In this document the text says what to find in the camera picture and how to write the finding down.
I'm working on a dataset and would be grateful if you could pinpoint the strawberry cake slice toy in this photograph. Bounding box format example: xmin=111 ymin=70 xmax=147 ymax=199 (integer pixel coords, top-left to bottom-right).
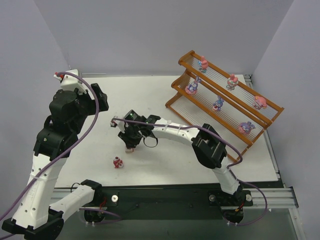
xmin=125 ymin=148 xmax=134 ymax=153

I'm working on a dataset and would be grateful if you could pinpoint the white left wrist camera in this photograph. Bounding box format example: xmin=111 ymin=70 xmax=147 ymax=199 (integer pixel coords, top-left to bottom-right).
xmin=53 ymin=72 xmax=87 ymax=95

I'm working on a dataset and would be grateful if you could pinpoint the purple bunny sitting donut toy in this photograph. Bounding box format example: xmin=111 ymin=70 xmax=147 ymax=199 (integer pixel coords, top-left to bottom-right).
xmin=184 ymin=76 xmax=201 ymax=95

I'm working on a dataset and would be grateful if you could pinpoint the pink pig bow toy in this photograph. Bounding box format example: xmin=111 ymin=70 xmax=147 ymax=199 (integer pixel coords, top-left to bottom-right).
xmin=252 ymin=96 xmax=268 ymax=110

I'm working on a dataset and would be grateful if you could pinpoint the small purple bunny cupcake toy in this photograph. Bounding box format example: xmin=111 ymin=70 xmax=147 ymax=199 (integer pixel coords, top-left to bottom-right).
xmin=212 ymin=96 xmax=224 ymax=112

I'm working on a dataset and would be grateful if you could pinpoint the orange wooden tiered shelf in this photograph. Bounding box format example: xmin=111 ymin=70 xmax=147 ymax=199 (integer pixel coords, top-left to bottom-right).
xmin=165 ymin=50 xmax=284 ymax=155

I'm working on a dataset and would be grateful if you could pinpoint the red bear cake toy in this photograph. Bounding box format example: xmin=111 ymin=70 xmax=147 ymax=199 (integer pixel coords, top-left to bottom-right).
xmin=113 ymin=156 xmax=124 ymax=169

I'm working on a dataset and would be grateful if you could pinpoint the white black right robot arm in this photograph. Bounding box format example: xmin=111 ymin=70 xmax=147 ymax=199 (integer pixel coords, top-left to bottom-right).
xmin=110 ymin=111 xmax=243 ymax=200

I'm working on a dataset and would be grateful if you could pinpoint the pink pig clear cup toy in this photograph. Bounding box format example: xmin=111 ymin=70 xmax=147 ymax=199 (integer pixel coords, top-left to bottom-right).
xmin=226 ymin=74 xmax=239 ymax=91

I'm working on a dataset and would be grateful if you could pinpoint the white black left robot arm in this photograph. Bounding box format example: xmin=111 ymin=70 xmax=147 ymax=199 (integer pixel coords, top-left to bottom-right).
xmin=0 ymin=83 xmax=109 ymax=240

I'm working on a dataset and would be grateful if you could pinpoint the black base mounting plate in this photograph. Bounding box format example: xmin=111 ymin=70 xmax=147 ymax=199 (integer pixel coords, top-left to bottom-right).
xmin=75 ymin=183 xmax=253 ymax=223

